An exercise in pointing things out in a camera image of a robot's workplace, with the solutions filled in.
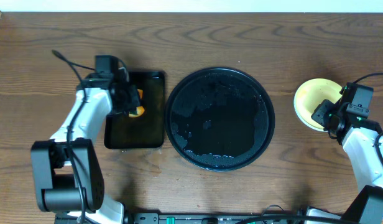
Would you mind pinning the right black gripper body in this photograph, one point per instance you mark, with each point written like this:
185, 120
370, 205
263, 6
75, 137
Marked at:
326, 114

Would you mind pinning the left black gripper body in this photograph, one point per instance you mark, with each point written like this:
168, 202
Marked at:
129, 101

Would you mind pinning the yellow green scrub sponge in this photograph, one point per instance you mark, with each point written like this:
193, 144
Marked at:
140, 109

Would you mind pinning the pale yellow plate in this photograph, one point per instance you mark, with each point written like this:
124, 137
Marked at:
310, 94

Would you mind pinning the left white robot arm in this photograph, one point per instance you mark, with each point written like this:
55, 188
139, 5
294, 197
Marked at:
67, 177

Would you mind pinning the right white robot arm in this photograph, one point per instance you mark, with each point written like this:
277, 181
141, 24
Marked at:
362, 140

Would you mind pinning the rectangular black tray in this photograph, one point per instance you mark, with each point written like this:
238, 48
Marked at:
122, 131

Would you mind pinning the round black tray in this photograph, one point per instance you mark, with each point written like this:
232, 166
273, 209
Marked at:
219, 119

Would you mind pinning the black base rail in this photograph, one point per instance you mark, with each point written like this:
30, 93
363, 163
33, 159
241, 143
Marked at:
189, 218

